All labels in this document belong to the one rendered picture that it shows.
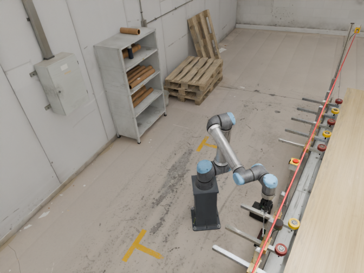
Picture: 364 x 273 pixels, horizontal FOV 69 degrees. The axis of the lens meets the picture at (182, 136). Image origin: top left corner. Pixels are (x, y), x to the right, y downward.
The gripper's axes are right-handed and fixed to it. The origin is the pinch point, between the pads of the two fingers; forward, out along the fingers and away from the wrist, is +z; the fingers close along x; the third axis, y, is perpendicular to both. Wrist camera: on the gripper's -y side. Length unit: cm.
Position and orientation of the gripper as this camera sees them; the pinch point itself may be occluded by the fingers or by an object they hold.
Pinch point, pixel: (265, 211)
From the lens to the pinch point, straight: 214.8
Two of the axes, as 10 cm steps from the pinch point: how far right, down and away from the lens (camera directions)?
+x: 8.3, 2.9, -4.7
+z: 0.7, 7.9, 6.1
